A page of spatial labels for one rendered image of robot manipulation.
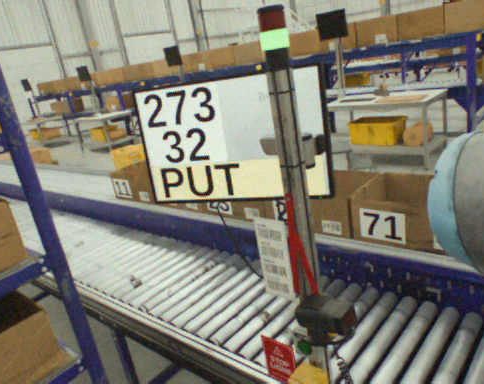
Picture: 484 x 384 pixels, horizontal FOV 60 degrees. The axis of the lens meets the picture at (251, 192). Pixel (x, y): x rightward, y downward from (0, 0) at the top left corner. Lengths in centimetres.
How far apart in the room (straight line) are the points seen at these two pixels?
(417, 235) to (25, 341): 114
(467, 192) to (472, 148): 5
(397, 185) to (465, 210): 131
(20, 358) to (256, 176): 59
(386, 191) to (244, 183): 89
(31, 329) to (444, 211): 66
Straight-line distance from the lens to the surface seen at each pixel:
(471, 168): 47
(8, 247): 76
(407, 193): 176
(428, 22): 607
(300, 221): 87
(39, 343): 84
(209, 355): 139
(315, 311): 89
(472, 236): 46
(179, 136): 107
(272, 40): 80
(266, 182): 100
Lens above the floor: 159
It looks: 18 degrees down
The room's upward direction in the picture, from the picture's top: 10 degrees counter-clockwise
